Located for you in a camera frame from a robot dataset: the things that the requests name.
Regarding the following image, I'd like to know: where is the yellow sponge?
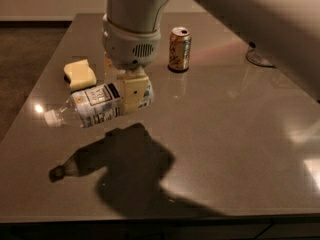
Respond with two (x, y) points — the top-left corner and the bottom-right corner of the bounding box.
(64, 59), (97, 92)

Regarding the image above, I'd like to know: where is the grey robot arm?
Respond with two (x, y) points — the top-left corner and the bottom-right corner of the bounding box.
(102, 0), (320, 100)

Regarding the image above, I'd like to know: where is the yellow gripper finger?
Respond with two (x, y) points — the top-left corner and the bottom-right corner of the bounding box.
(104, 54), (118, 81)
(117, 66), (149, 114)

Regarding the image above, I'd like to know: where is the orange soda can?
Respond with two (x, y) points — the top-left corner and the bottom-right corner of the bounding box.
(168, 26), (192, 73)

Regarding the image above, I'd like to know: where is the metal mesh cup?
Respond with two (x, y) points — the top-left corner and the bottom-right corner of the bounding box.
(246, 42), (274, 68)

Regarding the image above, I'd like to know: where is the clear plastic bottle blue label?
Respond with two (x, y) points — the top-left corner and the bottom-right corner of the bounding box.
(44, 80), (154, 128)

